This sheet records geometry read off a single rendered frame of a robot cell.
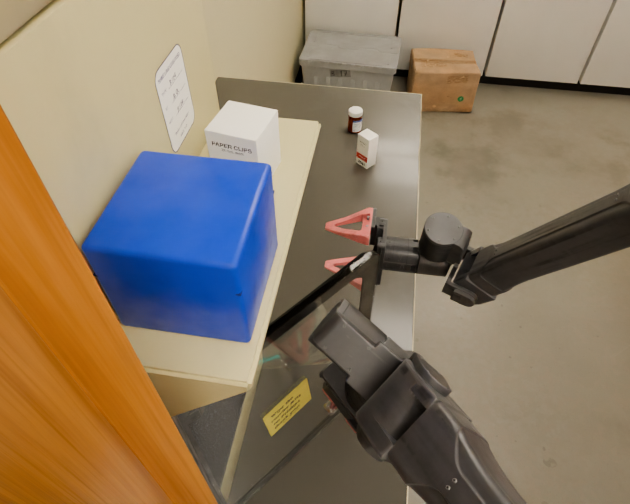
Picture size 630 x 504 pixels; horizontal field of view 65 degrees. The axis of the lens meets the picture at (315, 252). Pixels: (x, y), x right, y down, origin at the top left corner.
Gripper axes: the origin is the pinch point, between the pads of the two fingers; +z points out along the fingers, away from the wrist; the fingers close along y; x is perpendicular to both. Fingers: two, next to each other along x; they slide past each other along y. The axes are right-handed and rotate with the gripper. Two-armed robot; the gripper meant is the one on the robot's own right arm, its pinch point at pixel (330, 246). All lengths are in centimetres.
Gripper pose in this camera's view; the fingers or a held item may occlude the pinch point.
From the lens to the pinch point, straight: 83.8
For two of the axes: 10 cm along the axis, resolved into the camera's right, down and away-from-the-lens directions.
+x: -1.6, 7.4, -6.5
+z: -9.9, -1.1, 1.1
